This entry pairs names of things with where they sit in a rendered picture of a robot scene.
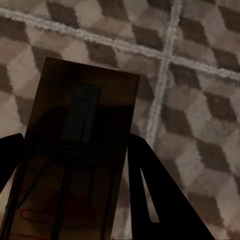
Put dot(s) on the mousetrap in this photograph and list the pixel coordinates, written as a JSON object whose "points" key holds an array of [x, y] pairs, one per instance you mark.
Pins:
{"points": [[67, 184]]}

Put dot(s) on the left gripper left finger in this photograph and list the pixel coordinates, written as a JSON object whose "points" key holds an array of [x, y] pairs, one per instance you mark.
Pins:
{"points": [[9, 156]]}

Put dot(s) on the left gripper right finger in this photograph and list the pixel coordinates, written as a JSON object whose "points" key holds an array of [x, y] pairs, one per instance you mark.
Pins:
{"points": [[177, 218]]}

